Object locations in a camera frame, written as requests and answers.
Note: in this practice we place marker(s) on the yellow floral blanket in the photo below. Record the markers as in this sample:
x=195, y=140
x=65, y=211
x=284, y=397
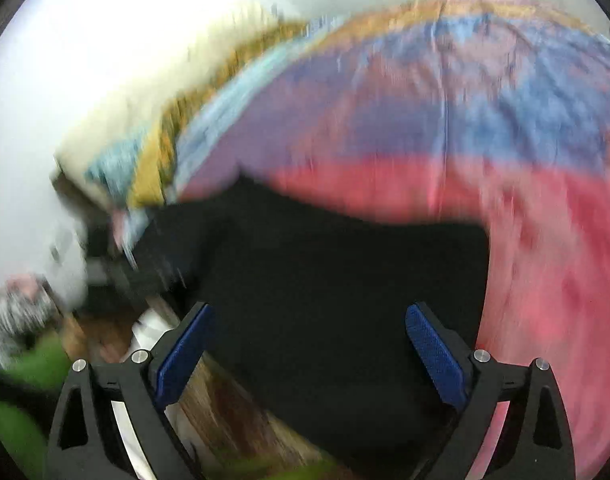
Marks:
x=157, y=160

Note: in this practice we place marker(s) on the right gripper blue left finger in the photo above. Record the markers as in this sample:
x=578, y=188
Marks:
x=85, y=442

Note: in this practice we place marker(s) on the cream padded headboard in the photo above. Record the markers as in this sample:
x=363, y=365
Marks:
x=141, y=105

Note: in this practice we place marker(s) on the teal patterned pillow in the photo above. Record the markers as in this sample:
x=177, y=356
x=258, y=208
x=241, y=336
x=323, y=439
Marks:
x=113, y=169

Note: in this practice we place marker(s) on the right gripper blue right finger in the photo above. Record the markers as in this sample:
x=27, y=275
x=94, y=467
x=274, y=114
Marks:
x=535, y=441

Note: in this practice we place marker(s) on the colourful satin bedspread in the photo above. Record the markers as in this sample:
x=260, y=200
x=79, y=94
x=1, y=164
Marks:
x=497, y=110

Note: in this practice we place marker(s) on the black pants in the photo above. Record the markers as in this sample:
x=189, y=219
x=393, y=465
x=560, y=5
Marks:
x=310, y=313

